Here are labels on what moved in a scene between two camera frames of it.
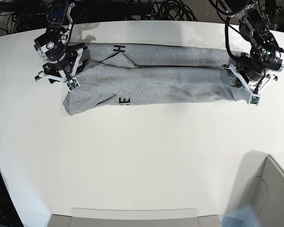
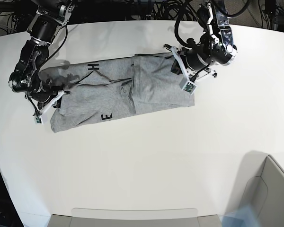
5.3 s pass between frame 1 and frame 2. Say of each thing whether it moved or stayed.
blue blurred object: stayed
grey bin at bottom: stayed
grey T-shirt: moved
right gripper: moved
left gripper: moved
